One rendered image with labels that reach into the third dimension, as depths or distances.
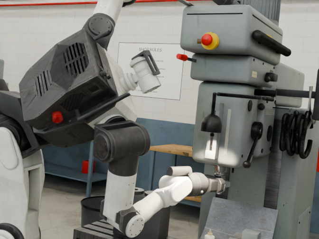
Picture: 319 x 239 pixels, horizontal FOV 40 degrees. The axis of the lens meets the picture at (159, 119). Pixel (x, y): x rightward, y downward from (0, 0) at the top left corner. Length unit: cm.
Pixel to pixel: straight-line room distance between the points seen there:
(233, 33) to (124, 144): 55
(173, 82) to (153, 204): 515
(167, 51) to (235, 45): 519
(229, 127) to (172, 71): 500
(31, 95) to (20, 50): 722
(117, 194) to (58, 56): 45
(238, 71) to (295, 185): 69
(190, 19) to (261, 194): 93
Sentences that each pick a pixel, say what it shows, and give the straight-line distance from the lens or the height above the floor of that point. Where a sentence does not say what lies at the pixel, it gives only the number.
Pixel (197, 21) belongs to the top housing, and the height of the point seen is 183.
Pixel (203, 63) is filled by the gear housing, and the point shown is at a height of 169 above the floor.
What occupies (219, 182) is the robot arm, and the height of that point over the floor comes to 125.
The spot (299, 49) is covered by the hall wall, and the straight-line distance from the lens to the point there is 602.
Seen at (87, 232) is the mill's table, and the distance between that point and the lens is 201.
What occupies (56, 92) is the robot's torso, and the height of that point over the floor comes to 154.
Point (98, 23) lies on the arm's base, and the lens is 152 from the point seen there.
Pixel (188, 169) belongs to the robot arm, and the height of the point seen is 130.
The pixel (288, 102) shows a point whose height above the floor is 158.
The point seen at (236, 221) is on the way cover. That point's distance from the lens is 213.
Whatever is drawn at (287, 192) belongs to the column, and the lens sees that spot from 208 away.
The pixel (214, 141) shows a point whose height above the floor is 141.
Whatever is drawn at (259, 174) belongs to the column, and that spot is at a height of 124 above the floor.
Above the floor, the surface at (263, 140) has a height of 141.
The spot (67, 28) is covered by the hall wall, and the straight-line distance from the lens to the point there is 790.
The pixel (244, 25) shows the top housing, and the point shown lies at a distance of 152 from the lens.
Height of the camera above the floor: 155
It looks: 3 degrees down
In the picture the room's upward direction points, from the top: 5 degrees clockwise
